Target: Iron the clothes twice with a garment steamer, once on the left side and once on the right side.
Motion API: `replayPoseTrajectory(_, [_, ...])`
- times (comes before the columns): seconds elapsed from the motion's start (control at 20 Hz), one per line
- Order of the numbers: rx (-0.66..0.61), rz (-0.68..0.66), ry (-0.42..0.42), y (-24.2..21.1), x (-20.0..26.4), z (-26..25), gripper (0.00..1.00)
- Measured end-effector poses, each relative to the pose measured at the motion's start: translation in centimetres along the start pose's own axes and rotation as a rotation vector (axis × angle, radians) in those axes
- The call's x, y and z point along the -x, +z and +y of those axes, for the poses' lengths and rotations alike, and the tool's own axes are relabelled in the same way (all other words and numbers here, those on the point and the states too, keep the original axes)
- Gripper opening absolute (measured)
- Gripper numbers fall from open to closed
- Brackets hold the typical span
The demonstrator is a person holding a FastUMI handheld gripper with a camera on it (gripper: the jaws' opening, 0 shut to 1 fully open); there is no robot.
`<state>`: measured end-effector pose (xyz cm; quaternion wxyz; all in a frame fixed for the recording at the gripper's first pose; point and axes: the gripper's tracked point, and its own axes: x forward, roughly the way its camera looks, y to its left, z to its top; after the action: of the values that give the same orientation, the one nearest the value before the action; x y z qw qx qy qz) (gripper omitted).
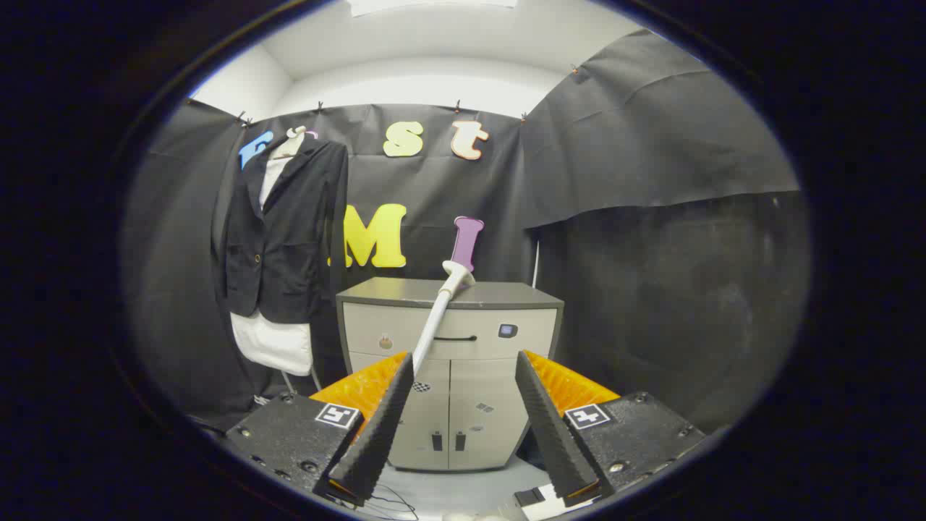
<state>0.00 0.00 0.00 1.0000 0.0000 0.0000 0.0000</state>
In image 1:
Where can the white steamer base with poles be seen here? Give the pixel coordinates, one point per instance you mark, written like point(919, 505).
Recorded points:
point(315, 378)

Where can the ceiling light panel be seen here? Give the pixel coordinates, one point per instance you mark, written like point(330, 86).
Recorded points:
point(434, 4)

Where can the black backdrop cloth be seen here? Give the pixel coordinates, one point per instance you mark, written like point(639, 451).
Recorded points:
point(651, 181)

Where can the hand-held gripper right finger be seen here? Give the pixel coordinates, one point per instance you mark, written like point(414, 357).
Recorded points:
point(553, 434)

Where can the black suit jacket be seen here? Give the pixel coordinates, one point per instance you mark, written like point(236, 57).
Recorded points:
point(289, 246)

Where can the grey cabinet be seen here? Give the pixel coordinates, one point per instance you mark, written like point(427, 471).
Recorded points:
point(470, 405)

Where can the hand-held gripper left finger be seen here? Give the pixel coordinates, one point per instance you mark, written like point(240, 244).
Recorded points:
point(383, 427)

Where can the white hanger ironing form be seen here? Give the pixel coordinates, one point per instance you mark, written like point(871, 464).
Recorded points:
point(275, 344)

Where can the white garment steamer head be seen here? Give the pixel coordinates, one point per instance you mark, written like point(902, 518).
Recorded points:
point(438, 318)

